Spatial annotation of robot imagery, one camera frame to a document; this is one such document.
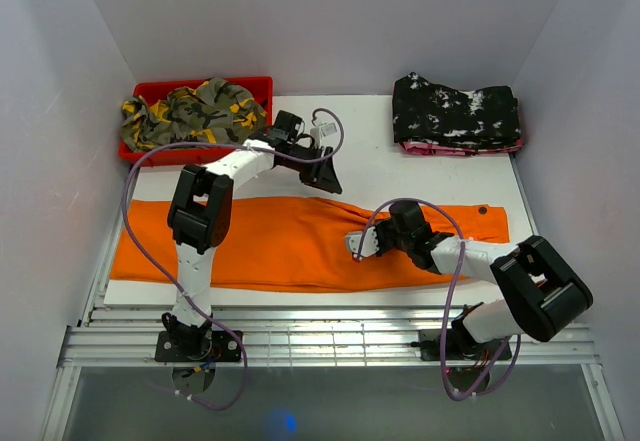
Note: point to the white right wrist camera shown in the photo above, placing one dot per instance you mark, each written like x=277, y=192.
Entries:
x=363, y=244

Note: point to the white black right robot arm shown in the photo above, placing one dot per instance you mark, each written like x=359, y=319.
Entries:
x=541, y=293

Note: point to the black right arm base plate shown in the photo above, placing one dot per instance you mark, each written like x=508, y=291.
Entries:
x=430, y=346

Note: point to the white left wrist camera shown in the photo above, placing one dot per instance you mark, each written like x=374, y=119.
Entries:
x=321, y=131

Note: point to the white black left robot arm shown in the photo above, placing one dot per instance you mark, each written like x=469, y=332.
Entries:
x=200, y=218

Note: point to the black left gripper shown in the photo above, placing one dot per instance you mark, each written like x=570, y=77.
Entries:
x=322, y=175

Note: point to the black white patterned trousers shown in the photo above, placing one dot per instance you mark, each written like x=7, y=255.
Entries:
x=427, y=112

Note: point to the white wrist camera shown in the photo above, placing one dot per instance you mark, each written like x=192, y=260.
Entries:
x=363, y=244
x=321, y=131

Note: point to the aluminium frame rail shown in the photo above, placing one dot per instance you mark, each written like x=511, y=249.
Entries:
x=272, y=338

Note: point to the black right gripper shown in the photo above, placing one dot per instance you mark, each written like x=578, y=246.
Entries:
x=379, y=227

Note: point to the camouflage trousers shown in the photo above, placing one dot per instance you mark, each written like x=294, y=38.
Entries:
x=215, y=110

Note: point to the pink folded trousers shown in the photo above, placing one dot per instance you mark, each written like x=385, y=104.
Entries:
x=464, y=149

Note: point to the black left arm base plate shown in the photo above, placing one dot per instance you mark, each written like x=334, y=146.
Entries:
x=213, y=346

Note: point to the orange trousers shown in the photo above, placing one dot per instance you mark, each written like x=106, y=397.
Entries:
x=281, y=244

